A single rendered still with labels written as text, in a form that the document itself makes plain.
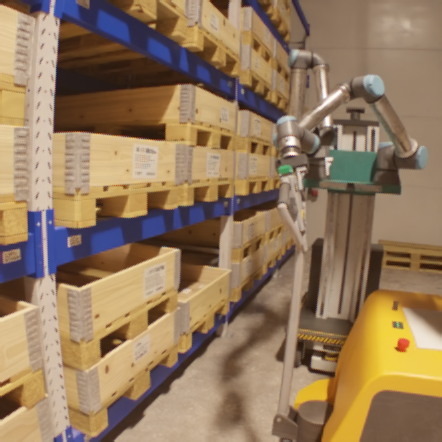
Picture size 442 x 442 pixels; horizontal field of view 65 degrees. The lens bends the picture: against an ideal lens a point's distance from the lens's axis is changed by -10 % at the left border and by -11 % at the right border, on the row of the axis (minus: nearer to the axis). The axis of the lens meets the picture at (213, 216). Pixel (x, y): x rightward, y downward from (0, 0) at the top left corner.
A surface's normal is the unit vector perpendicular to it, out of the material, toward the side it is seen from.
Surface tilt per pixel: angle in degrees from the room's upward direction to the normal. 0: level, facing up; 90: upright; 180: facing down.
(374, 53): 90
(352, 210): 90
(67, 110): 90
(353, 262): 90
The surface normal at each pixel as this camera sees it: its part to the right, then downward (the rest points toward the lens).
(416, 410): -0.38, 0.11
